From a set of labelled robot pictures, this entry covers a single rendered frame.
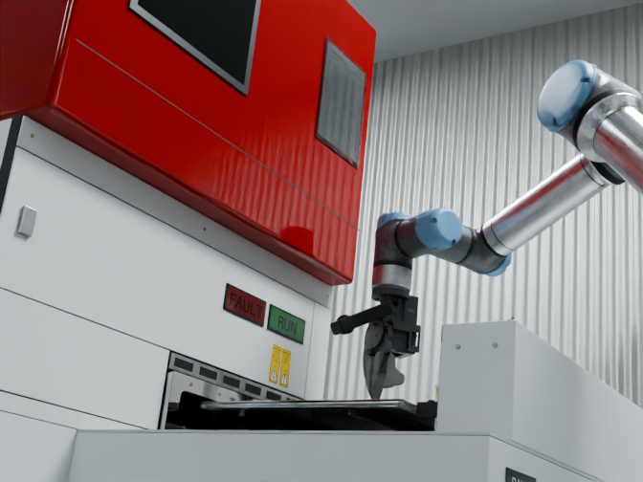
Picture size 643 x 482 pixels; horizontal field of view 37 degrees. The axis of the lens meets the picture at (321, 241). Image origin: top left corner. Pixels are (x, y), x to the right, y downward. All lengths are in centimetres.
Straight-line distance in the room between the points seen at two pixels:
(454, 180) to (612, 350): 110
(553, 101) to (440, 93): 316
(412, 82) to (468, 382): 372
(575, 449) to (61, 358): 71
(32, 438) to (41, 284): 21
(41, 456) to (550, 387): 68
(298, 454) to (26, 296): 45
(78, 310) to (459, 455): 62
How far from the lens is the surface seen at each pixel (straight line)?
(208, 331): 162
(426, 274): 430
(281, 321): 178
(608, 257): 401
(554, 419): 122
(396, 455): 108
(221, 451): 122
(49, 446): 138
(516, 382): 111
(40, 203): 138
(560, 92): 152
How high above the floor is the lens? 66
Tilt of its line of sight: 20 degrees up
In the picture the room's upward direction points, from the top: 6 degrees clockwise
